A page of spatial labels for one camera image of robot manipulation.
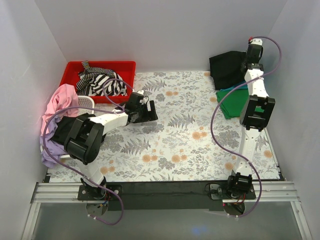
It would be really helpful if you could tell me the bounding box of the white plastic laundry basket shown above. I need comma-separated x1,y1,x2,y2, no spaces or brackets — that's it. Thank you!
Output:
39,96,96,159

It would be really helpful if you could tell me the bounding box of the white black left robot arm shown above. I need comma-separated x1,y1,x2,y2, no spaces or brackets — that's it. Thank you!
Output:
64,90,158,200

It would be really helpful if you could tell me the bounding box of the red plastic bin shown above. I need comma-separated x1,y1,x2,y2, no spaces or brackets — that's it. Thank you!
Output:
59,60,137,105

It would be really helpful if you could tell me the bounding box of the pink shirt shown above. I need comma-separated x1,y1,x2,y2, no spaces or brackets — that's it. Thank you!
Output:
40,83,79,136

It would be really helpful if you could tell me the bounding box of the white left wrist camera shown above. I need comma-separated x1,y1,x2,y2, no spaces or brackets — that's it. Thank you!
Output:
136,90,149,105

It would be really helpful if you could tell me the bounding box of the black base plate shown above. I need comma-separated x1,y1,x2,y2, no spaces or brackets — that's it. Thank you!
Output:
77,184,123,201
204,182,257,201

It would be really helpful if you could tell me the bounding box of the black shirt in basket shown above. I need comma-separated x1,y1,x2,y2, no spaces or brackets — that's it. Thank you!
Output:
50,116,91,148

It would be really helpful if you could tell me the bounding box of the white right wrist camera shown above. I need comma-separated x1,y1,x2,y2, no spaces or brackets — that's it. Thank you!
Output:
248,37,263,46

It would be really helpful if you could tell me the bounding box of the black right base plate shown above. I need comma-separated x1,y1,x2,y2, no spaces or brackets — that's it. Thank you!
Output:
204,182,257,201

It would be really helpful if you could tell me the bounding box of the aluminium frame rail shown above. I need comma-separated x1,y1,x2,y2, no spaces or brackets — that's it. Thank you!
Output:
32,181,300,203

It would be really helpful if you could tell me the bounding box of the black floral print t shirt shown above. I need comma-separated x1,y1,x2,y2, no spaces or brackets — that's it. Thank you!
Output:
209,51,246,90

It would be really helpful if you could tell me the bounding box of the lavender shirt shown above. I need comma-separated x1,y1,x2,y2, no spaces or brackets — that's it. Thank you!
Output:
39,116,67,169

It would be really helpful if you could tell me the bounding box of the black white striped shirt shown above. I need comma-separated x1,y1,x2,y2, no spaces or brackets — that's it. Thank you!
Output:
75,61,127,97

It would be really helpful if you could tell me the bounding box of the folded green t shirt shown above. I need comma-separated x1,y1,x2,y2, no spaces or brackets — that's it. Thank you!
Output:
220,86,249,119

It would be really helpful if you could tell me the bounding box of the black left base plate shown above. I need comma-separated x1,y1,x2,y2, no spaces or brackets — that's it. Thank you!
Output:
77,184,123,201

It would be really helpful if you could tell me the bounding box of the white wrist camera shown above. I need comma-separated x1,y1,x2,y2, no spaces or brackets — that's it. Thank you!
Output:
136,90,149,105
248,37,263,46

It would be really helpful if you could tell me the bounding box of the folded blue t shirt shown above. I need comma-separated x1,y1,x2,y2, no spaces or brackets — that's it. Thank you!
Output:
220,81,248,92

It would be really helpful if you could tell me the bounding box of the floral patterned table mat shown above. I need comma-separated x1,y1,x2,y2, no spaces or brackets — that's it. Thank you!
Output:
48,71,280,183

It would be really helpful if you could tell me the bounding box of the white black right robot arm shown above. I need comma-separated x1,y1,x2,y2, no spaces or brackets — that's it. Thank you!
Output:
226,38,275,199

